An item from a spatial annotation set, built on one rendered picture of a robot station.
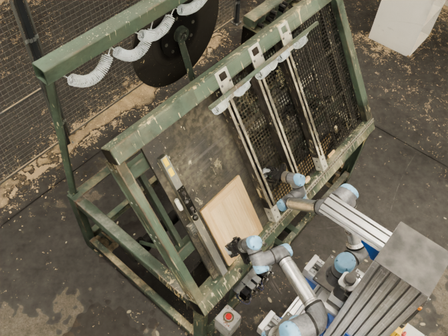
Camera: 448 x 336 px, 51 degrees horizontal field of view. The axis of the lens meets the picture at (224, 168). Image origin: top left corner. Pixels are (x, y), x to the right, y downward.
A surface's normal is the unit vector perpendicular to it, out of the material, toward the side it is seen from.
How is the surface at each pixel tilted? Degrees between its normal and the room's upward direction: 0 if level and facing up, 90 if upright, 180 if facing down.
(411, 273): 0
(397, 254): 0
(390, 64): 0
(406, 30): 90
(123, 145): 58
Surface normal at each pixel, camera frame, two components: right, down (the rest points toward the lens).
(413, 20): -0.64, 0.60
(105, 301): 0.04, -0.60
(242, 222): 0.67, 0.14
